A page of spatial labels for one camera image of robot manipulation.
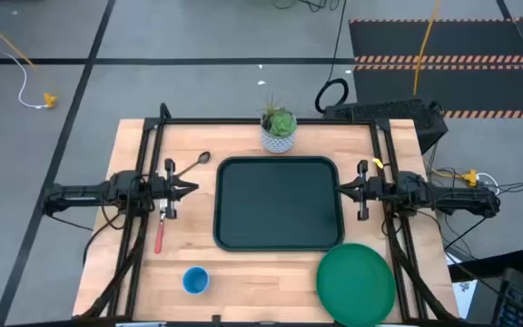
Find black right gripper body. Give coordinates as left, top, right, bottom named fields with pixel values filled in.
left=356, top=159, right=398, bottom=223

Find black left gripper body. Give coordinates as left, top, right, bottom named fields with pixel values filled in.
left=151, top=157, right=179, bottom=221

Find metal spoon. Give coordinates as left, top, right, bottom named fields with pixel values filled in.
left=174, top=151, right=212, bottom=178

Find red-handled metal fork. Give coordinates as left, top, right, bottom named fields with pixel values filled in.
left=153, top=206, right=168, bottom=255

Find blue plastic cup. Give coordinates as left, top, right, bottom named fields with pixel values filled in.
left=182, top=265, right=211, bottom=296

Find green plastic plate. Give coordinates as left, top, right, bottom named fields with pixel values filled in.
left=315, top=243, right=398, bottom=327

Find dark green plastic tray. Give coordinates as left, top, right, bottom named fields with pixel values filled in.
left=212, top=155, right=346, bottom=253

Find black computer case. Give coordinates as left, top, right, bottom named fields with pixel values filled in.
left=323, top=98, right=449, bottom=155

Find succulent in patterned white pot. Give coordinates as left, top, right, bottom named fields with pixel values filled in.
left=260, top=94, right=298, bottom=154

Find white paper sheet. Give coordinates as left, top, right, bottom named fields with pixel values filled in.
left=450, top=279, right=477, bottom=320

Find black hazard-striped floor mat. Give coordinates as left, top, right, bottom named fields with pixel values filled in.
left=348, top=16, right=523, bottom=120

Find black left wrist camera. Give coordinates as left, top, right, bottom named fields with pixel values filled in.
left=151, top=175, right=167, bottom=200

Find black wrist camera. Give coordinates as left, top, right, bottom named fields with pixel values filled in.
left=151, top=175, right=167, bottom=200
left=369, top=177, right=385, bottom=201

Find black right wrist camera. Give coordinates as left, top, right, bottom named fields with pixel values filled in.
left=369, top=177, right=385, bottom=201

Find black metal table frame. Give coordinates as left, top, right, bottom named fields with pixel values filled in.
left=79, top=102, right=460, bottom=322

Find black coiled cable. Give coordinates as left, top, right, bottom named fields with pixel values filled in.
left=314, top=0, right=350, bottom=115

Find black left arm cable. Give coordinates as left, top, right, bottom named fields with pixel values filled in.
left=45, top=199, right=127, bottom=270

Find short white cable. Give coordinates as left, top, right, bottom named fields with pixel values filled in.
left=476, top=172, right=501, bottom=192

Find yellow hanging cable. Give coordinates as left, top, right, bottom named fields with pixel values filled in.
left=413, top=0, right=442, bottom=97

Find white floor cable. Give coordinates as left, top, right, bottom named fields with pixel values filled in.
left=0, top=0, right=49, bottom=110

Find black cable bundle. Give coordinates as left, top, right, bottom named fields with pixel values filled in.
left=497, top=176, right=523, bottom=195

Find black cable tangle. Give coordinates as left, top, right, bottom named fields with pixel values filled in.
left=273, top=0, right=340, bottom=14

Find yellow floor cable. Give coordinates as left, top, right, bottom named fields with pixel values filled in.
left=0, top=7, right=39, bottom=73

